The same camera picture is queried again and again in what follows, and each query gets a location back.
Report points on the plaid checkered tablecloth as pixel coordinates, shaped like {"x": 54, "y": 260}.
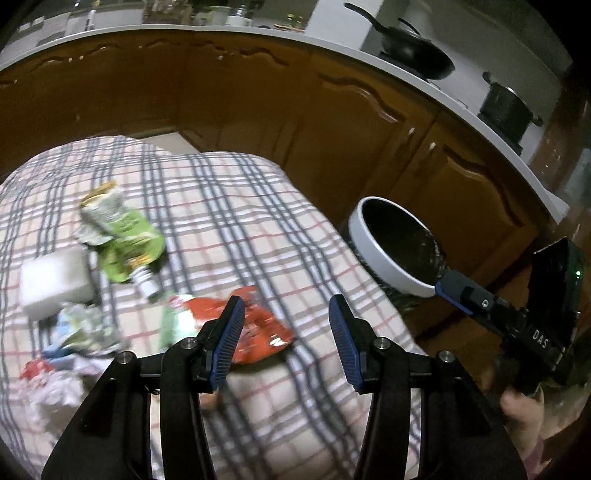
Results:
{"x": 229, "y": 220}

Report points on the black cooking pot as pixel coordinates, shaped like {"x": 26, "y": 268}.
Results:
{"x": 505, "y": 112}

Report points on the brown wooden base cabinets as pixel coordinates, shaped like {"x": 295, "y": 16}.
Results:
{"x": 341, "y": 131}

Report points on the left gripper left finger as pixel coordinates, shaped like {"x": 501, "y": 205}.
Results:
{"x": 109, "y": 435}

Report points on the white red wrapper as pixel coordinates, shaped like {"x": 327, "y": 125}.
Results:
{"x": 53, "y": 389}

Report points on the black wok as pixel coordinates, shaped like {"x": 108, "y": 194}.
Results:
{"x": 410, "y": 50}

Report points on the white kitchen countertop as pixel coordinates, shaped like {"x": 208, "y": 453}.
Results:
{"x": 557, "y": 207}

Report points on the silver green wrapper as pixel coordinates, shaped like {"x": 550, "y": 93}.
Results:
{"x": 84, "y": 330}

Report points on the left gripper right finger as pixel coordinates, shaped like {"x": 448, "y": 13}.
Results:
{"x": 461, "y": 437}

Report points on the white foam block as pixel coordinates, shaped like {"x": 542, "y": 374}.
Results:
{"x": 50, "y": 281}

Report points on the green drink pouch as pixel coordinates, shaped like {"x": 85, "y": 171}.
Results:
{"x": 127, "y": 245}

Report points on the white rimmed black trash bin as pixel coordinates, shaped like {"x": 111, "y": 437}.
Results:
{"x": 398, "y": 247}

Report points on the right human hand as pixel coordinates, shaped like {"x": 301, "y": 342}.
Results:
{"x": 523, "y": 420}

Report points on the red snack wrapper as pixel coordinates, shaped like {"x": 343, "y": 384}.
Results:
{"x": 262, "y": 335}

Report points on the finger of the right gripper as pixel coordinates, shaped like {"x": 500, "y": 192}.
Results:
{"x": 465, "y": 294}

